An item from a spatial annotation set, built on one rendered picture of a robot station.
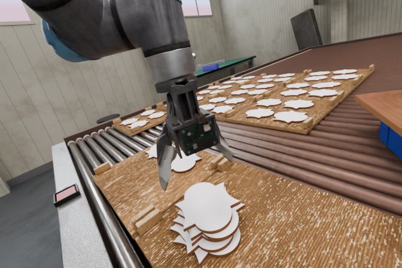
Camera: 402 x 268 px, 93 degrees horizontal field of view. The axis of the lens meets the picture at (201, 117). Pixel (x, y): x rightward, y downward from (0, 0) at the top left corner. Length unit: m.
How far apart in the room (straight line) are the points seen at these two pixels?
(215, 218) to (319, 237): 0.19
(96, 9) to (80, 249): 0.52
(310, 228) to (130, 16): 0.46
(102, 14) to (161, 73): 0.10
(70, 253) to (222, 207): 0.38
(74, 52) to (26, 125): 3.88
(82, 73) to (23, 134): 1.38
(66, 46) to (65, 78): 3.94
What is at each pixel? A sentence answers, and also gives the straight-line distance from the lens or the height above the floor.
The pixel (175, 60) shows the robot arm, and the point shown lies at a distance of 0.29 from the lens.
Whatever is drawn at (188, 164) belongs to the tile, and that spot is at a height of 0.94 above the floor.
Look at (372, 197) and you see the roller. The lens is 0.58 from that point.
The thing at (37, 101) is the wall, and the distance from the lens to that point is 4.19.
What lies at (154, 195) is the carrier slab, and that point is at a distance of 0.61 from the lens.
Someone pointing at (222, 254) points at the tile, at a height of 0.94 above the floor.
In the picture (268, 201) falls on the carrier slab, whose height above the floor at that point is 0.94.
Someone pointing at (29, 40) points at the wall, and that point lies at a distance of 4.30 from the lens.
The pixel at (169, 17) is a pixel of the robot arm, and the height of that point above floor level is 1.34.
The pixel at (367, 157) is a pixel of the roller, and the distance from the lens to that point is 0.70.
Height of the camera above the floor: 1.28
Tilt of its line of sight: 18 degrees down
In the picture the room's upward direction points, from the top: 13 degrees counter-clockwise
